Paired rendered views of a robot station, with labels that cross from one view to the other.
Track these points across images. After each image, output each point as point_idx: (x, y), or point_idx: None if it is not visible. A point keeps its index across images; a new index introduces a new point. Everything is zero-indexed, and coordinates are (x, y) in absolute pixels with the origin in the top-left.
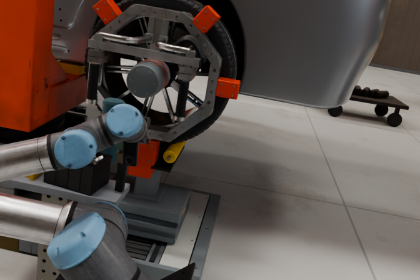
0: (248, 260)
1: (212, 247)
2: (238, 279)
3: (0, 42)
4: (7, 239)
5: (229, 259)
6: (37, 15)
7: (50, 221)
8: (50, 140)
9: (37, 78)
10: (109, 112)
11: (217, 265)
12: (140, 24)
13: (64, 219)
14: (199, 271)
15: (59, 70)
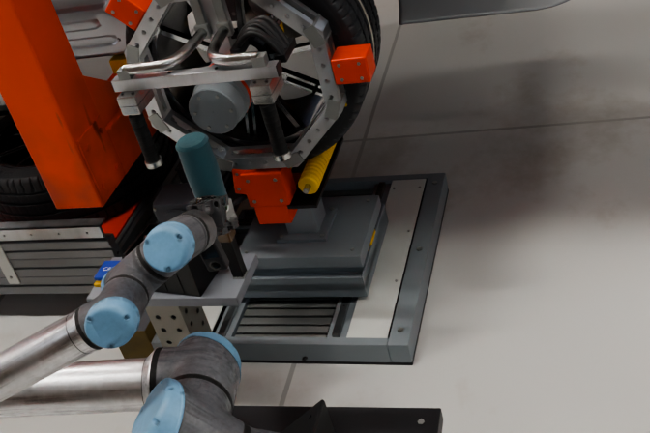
0: (495, 285)
1: (437, 275)
2: (477, 326)
3: (10, 103)
4: (137, 348)
5: (463, 291)
6: (36, 52)
7: (132, 388)
8: (78, 321)
9: (79, 131)
10: (143, 245)
11: (445, 307)
12: (189, 2)
13: (147, 383)
14: (407, 335)
15: (111, 90)
